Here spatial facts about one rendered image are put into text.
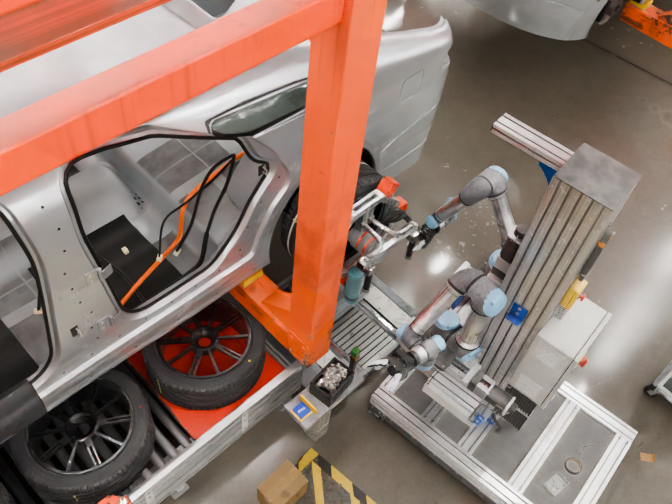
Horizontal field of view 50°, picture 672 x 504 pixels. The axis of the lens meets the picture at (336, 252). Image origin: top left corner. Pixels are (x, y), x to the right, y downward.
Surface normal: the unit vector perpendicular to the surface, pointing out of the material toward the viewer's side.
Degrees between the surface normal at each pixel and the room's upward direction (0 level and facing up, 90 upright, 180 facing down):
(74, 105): 0
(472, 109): 0
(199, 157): 6
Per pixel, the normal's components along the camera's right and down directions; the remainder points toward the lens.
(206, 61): 0.69, 0.61
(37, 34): 0.09, -0.61
